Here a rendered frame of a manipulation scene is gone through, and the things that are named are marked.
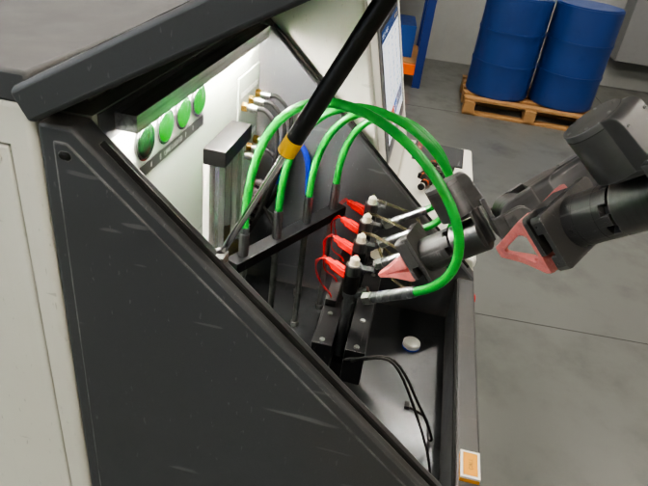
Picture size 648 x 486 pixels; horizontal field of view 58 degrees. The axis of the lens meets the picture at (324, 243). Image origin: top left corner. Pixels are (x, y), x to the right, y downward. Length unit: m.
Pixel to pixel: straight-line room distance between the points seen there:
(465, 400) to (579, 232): 0.51
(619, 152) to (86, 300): 0.59
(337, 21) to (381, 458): 0.82
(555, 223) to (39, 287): 0.59
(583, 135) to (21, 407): 0.80
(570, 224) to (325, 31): 0.74
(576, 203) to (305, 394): 0.37
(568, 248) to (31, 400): 0.73
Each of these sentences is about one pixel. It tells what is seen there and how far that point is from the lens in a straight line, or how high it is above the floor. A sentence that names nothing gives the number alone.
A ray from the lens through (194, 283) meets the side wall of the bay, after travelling 0.67.
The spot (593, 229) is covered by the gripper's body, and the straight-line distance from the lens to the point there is 0.64.
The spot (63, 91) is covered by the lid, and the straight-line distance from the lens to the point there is 0.61.
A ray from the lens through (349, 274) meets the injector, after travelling 1.01.
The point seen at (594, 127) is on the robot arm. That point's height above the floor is 1.53.
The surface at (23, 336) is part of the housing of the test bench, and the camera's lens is 0.85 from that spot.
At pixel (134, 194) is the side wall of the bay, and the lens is 0.64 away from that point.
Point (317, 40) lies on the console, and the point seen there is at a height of 1.41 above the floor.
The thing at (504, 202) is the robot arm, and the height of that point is 1.31.
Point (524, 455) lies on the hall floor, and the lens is 2.38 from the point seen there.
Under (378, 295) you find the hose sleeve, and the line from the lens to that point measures 0.91.
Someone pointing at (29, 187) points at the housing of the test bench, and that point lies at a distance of 0.70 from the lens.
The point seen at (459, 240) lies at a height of 1.30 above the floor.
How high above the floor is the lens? 1.69
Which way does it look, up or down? 32 degrees down
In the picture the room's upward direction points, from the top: 8 degrees clockwise
